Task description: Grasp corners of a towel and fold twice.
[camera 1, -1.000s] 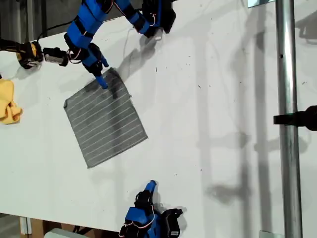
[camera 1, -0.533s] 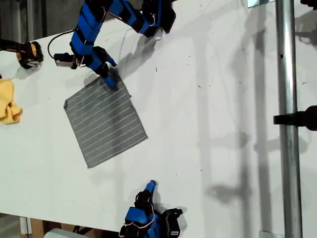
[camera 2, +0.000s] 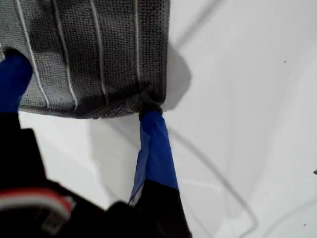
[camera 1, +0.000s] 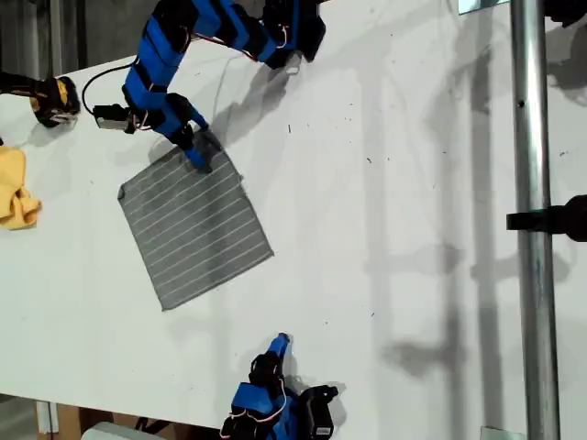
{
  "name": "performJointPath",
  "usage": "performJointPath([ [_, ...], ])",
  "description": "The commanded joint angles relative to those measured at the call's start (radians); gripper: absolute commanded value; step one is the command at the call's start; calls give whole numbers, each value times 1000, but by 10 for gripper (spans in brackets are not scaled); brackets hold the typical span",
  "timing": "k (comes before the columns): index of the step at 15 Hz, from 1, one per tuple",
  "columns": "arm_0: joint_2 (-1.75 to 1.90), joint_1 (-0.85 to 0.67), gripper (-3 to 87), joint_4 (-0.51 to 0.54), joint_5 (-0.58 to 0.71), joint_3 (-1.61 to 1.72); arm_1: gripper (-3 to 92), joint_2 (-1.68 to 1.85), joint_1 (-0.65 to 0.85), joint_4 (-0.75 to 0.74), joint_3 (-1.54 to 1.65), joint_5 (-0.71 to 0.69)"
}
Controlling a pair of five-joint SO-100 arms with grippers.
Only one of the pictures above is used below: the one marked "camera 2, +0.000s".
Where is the grey striped towel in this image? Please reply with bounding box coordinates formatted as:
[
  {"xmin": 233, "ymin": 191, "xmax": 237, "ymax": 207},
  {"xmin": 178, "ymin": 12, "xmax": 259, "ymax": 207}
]
[{"xmin": 0, "ymin": 0, "xmax": 172, "ymax": 121}]

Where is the red white servo wire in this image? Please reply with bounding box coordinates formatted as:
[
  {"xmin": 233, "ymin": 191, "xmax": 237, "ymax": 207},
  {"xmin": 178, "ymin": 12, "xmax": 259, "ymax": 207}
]
[{"xmin": 0, "ymin": 187, "xmax": 77, "ymax": 222}]

